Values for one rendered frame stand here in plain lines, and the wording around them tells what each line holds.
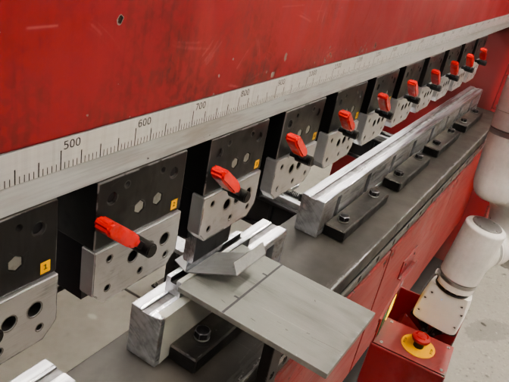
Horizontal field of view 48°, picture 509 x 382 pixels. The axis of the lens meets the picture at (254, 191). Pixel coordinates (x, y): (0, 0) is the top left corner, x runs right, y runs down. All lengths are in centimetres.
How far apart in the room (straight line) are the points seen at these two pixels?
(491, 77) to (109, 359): 233
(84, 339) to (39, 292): 166
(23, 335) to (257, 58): 45
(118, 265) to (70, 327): 164
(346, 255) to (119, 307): 130
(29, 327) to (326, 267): 76
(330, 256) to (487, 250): 33
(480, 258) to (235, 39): 73
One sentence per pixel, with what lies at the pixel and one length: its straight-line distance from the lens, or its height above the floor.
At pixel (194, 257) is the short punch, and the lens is 92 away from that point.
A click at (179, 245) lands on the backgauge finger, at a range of 99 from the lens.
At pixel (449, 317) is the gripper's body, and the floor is 83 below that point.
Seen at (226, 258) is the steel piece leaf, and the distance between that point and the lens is 96.
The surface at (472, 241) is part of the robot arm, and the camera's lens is 123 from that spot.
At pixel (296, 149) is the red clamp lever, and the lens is 92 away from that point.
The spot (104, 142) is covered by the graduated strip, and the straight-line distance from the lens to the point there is 60.
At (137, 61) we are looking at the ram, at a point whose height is 138.
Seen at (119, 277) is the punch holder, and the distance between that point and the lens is 71.
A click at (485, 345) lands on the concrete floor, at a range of 282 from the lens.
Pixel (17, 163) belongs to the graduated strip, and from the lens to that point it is 54.
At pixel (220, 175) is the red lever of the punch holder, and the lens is 74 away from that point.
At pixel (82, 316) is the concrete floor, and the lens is 238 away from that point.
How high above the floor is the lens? 155
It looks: 27 degrees down
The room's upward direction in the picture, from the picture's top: 12 degrees clockwise
